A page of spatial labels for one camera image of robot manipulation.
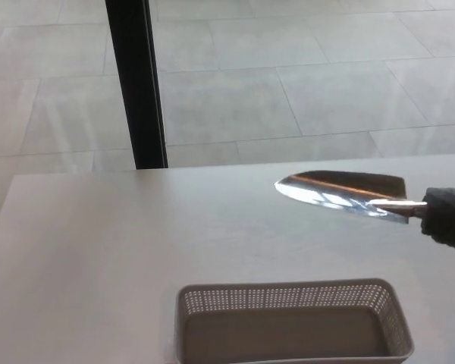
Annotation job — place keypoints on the grey perforated plastic basket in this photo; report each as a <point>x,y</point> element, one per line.
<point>220,303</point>

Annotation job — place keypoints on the black vertical frame post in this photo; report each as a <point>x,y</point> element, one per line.
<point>136,83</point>

